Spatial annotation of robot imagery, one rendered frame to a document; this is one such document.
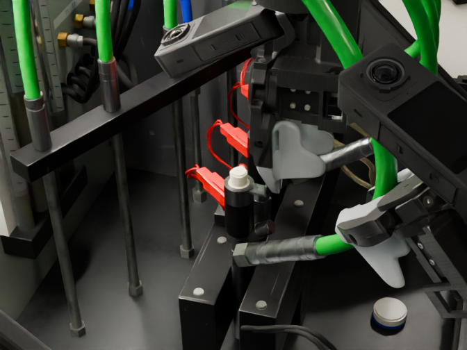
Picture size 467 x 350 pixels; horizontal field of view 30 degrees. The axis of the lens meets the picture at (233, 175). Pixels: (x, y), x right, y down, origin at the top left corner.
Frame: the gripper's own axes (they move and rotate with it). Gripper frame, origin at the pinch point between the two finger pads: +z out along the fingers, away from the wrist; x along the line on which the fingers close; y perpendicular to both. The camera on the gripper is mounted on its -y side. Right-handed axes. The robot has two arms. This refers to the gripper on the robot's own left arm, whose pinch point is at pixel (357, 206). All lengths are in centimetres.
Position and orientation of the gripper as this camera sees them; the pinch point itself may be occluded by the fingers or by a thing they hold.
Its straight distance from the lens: 62.3
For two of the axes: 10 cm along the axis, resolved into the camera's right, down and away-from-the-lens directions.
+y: 5.8, 8.2, 0.3
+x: 7.7, -5.5, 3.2
